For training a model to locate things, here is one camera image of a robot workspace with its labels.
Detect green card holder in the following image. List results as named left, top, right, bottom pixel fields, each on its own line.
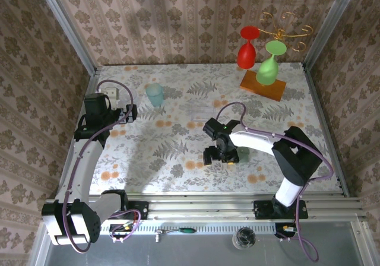
left=238, top=146, right=251, bottom=163

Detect frosted blue plastic cup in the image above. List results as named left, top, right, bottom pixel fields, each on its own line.
left=145, top=83, right=164, bottom=108

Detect floral table cover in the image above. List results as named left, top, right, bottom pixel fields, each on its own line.
left=68, top=63, right=342, bottom=195

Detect orange wooden rack base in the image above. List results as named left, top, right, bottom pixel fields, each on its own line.
left=239, top=69, right=287, bottom=102

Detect round clear glass jar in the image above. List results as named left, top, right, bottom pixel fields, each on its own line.
left=232, top=226, right=257, bottom=251

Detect green plastic goblet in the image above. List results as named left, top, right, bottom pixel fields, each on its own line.
left=255, top=39, right=288, bottom=86

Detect red plastic goblet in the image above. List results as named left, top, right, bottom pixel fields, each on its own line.
left=236, top=25, right=261, bottom=70

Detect aluminium side rail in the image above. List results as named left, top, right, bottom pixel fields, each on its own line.
left=302, top=64, right=351, bottom=198
left=55, top=66, right=100, bottom=200

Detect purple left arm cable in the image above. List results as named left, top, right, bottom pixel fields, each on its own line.
left=61, top=80, right=142, bottom=254

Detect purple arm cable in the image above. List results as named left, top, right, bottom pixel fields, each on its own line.
left=216, top=102, right=335, bottom=263
left=61, top=80, right=142, bottom=254

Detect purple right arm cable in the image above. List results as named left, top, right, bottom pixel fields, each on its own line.
left=216, top=102, right=335, bottom=263

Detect aluminium front rail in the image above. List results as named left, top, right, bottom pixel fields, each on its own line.
left=41, top=192, right=368, bottom=223

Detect white slotted cable duct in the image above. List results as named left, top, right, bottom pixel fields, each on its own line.
left=99, top=220, right=277, bottom=236

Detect green handled ratchet tool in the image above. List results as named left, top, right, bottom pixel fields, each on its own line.
left=154, top=226, right=197, bottom=243

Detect aluminium frame post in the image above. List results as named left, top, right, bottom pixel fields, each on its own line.
left=302, top=0, right=362, bottom=71
left=33, top=0, right=99, bottom=76

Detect black connector with wires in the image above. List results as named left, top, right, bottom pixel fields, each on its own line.
left=274, top=223, right=298, bottom=239
left=109, top=223, right=135, bottom=240

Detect gold wire glass rack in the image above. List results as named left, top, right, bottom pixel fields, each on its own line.
left=257, top=10, right=314, bottom=53

